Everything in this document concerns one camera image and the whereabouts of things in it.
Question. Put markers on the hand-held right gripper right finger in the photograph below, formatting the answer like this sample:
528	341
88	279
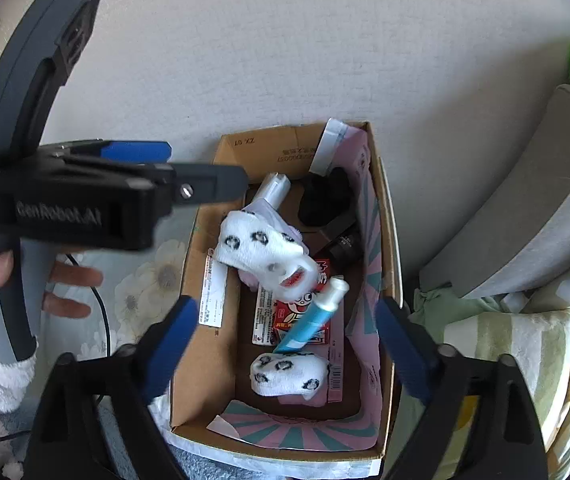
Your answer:
405	352

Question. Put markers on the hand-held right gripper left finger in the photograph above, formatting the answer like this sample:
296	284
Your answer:
172	350

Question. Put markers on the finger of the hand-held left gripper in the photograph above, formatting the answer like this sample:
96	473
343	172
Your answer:
137	151
215	182

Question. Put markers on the pink printed cardboard box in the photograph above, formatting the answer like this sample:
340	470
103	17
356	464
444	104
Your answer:
215	360

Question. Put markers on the white lavender tube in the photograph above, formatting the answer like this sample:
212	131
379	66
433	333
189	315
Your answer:
271	190

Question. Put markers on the white panda print sock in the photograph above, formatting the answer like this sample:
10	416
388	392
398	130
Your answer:
245	242
285	375

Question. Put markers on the blue tube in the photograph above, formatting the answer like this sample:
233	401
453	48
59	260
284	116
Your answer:
310	320

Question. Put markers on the pink fluffy sock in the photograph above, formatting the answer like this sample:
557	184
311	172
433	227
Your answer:
250	280

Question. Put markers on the black scrunchie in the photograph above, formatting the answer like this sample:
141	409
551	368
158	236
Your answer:
325	200

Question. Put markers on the red milk carton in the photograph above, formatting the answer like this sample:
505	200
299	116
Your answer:
290	317

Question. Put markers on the person's left hand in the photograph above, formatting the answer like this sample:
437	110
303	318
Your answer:
72	280

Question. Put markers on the yellow green blanket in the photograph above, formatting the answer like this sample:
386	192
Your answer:
515	360

